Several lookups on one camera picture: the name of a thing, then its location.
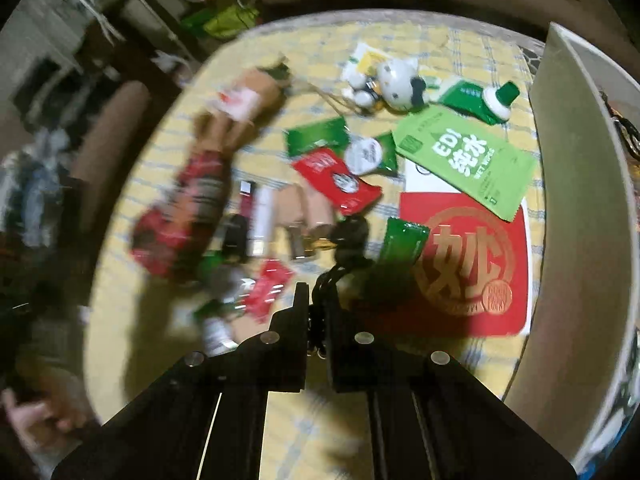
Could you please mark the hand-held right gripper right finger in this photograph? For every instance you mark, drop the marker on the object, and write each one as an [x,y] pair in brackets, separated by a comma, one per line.
[342,355]

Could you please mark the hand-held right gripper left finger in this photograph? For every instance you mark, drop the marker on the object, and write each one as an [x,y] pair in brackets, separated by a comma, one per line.
[300,340]

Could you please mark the red sachet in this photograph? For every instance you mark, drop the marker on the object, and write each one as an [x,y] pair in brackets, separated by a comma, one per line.
[340,180]
[267,290]

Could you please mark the doll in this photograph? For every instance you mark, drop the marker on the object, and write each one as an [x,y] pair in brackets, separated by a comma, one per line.
[200,185]

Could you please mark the white storage bin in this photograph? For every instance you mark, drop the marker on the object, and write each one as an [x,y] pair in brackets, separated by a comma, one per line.
[565,235]

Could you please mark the yellow checked desktop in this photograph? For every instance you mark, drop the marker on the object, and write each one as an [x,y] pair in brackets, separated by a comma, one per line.
[320,55]

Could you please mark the green white packet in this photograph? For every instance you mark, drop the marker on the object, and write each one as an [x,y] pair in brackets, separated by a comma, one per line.
[215,330]

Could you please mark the beige tube with gold cap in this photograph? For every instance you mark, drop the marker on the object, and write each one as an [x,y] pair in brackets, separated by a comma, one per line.
[295,230]

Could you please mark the narrow green sachet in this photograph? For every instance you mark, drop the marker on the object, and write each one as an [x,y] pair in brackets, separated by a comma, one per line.
[402,245]

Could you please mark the white cosmetic tube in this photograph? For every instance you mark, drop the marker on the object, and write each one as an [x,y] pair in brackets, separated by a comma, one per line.
[262,220]

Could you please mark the beige cosmetic tube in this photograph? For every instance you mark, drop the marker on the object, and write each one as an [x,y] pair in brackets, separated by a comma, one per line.
[320,210]

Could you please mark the red envelope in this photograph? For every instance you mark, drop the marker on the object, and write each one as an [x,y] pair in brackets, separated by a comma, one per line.
[470,270]

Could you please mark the green sachet with white circle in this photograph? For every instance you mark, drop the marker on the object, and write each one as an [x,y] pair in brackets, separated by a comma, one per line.
[365,155]

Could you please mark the green wet wipes packet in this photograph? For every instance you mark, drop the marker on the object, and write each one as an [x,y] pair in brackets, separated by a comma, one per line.
[460,155]

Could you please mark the white cat plush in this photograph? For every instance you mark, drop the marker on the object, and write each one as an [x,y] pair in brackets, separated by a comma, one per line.
[397,82]

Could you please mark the green tube with white cap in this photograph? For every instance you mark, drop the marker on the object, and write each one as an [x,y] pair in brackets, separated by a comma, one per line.
[465,97]

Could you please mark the white yellow packet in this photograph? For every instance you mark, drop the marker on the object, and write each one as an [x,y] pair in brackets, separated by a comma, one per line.
[365,60]

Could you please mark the green bag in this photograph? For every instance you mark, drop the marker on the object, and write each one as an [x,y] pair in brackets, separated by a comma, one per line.
[225,22]

